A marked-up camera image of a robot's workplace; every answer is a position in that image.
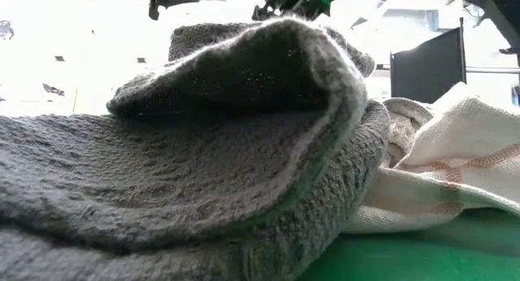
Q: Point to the beige waffle towel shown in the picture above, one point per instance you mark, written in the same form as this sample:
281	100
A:
406	126

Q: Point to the grey terry towel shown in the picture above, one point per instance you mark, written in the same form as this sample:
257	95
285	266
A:
162	171

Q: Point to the white towel orange stripes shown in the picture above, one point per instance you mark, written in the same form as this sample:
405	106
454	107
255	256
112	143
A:
467	126

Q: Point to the black standing panel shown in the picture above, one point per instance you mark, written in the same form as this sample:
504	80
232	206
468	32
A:
426	70

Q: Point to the black ceiling lamp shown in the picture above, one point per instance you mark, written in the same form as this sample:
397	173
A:
6	29

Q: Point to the grey metal rail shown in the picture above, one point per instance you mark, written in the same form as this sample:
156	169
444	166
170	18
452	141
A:
491	70

